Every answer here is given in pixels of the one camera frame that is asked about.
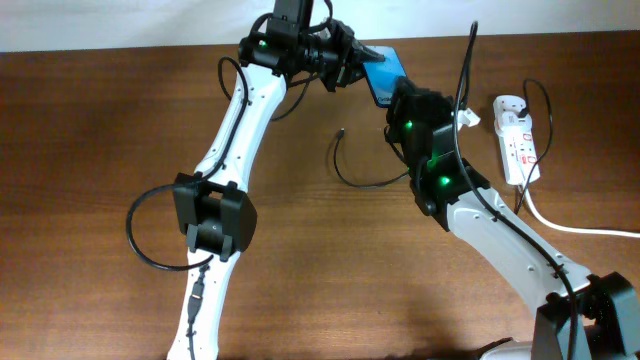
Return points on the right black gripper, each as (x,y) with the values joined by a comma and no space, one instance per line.
(402,97)

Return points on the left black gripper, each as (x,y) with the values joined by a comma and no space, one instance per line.
(346,72)

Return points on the blue screen smartphone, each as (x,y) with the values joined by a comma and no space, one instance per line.
(382,76)

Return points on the white power strip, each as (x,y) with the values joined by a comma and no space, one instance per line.
(517,148)

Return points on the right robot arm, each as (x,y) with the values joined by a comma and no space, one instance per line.
(578,315)

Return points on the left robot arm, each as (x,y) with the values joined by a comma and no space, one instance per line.
(214,210)

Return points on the white charger plug adapter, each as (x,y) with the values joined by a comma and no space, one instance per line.
(510,121)

